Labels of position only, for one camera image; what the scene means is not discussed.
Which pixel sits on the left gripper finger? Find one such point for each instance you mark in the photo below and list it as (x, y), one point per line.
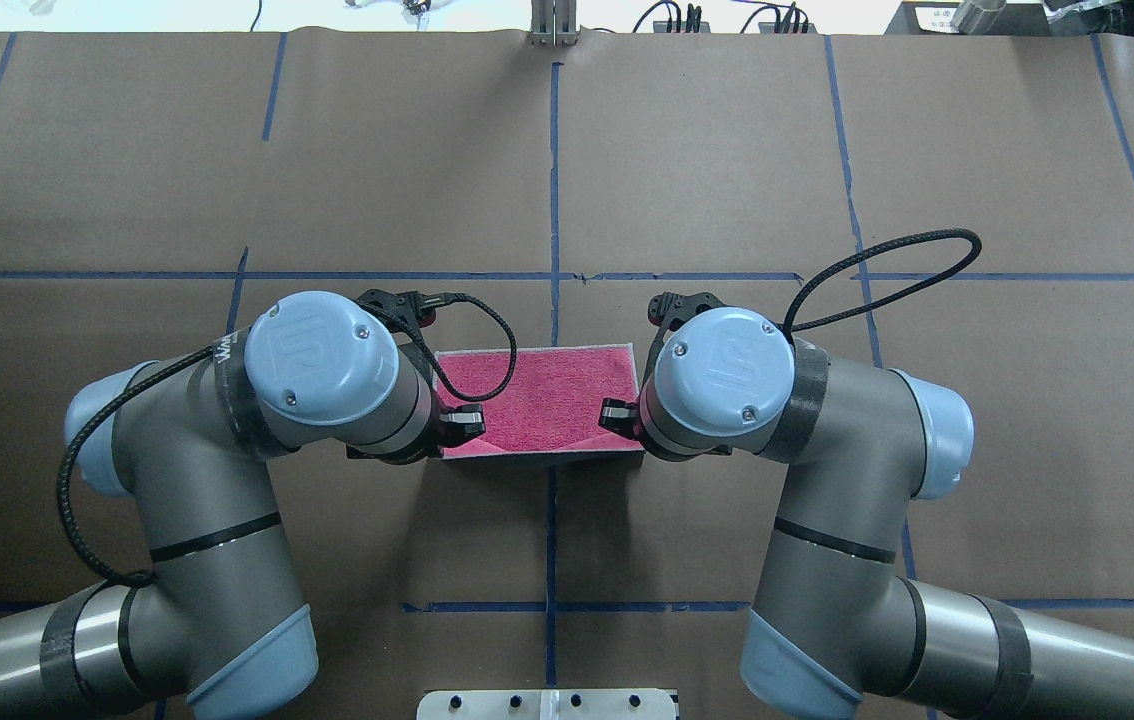
(460, 425)

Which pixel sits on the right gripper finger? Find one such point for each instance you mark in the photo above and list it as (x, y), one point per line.
(619, 417)

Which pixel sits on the pink towel grey back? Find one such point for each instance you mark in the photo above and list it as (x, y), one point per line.
(548, 414)

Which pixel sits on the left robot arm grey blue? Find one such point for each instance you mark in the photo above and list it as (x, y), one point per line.
(163, 491)

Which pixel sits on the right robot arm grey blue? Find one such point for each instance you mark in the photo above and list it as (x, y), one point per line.
(833, 621)

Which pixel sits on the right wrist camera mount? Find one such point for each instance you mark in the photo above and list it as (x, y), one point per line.
(668, 311)

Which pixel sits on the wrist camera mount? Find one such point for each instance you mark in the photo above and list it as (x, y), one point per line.
(668, 311)
(408, 309)

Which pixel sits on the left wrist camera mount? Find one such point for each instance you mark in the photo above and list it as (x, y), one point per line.
(408, 309)

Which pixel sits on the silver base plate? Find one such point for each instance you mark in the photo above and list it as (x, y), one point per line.
(550, 703)

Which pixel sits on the aluminium frame post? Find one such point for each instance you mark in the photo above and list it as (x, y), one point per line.
(553, 23)

